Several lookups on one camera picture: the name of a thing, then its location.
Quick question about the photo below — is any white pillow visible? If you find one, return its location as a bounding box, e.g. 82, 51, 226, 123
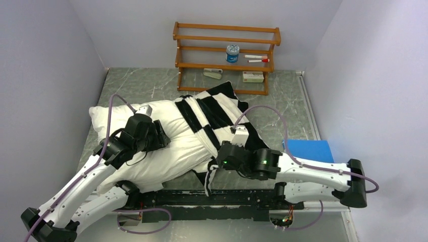
96, 100, 212, 195

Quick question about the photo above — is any black white checkered pillowcase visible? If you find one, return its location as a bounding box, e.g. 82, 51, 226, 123
174, 81, 249, 197

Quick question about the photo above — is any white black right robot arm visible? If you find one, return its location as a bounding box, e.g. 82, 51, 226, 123
216, 142, 367, 209

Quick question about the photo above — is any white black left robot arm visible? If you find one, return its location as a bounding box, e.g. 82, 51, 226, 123
21, 113, 170, 241

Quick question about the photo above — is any small white red box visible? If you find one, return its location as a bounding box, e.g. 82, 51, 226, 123
242, 71, 264, 83

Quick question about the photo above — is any blue foam block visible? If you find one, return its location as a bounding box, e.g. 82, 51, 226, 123
287, 139, 334, 163

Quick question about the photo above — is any wooden shelf rack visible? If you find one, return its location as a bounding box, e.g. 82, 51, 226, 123
173, 22, 282, 95

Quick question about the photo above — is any red capped marker pen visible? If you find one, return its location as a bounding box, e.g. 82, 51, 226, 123
247, 58, 270, 63

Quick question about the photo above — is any white marker pen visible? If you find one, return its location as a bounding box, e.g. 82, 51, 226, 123
244, 54, 268, 59

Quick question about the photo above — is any blue white round jar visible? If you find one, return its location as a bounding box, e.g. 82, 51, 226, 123
226, 44, 240, 64

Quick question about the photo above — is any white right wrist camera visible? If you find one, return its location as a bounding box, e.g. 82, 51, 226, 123
231, 126, 249, 147

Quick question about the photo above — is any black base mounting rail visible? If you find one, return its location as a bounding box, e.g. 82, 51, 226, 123
122, 189, 304, 222

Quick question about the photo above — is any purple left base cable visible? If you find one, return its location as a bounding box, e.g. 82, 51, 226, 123
114, 207, 173, 236

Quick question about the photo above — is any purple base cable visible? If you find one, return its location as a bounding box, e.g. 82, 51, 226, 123
269, 200, 325, 232
114, 207, 173, 236

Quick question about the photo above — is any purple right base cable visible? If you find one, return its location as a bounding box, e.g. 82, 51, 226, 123
269, 200, 325, 232

